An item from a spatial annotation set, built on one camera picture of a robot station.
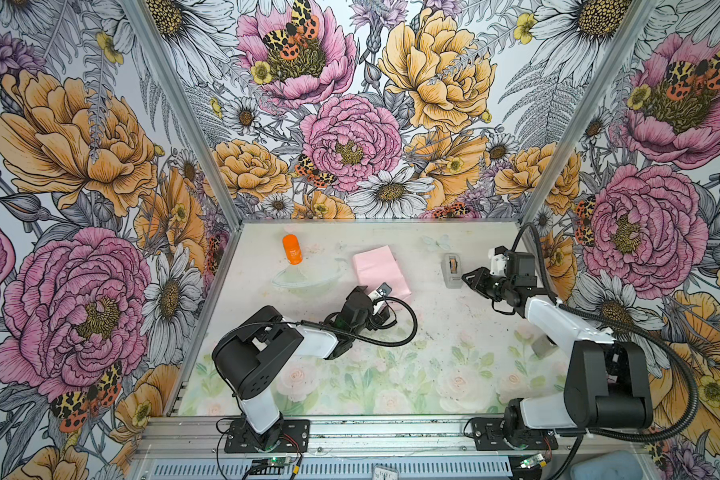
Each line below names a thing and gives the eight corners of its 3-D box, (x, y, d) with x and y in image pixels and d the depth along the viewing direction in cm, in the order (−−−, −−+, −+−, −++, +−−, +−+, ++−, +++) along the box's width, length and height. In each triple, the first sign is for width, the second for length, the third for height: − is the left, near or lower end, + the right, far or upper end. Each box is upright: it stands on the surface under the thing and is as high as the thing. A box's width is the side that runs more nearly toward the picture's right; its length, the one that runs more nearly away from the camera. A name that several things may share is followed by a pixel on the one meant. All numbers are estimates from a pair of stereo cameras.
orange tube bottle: (286, 264, 110) (281, 247, 103) (289, 251, 114) (284, 234, 107) (301, 264, 110) (296, 247, 103) (303, 251, 114) (299, 234, 107)
